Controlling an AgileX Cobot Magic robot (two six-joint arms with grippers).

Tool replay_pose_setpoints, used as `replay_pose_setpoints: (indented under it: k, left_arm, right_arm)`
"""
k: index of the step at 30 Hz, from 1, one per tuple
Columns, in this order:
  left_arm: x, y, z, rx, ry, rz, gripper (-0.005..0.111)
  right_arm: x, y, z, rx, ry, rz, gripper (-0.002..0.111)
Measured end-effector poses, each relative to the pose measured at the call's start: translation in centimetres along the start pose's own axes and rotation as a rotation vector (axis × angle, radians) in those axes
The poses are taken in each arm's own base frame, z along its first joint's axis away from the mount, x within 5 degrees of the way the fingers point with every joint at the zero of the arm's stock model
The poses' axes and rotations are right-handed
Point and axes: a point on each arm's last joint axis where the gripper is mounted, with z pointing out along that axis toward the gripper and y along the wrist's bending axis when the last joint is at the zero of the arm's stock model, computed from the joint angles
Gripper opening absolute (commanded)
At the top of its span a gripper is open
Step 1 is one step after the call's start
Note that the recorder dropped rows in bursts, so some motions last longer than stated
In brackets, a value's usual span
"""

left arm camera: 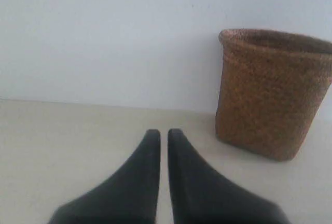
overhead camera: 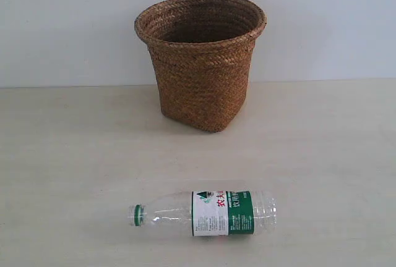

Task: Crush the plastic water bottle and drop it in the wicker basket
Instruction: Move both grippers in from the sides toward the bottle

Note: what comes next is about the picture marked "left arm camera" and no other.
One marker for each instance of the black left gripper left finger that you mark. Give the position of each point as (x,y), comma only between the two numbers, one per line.
(130,195)

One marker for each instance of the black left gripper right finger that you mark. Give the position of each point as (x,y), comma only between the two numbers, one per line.
(200,194)

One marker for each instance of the brown woven straw basket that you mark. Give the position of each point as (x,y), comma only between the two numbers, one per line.
(271,88)

